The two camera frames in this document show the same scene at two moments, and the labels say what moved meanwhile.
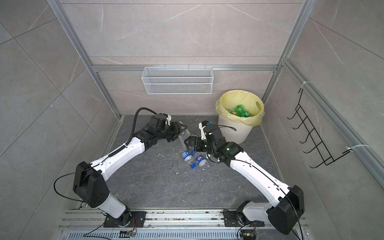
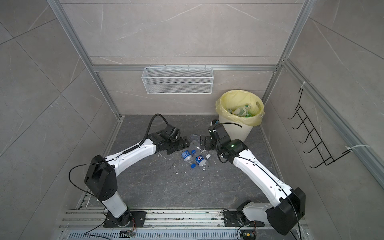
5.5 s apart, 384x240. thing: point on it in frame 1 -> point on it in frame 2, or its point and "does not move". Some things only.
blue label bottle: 187,156 does not move
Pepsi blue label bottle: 200,160 does not move
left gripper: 177,128 -> 182,144
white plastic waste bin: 239,136 does not move
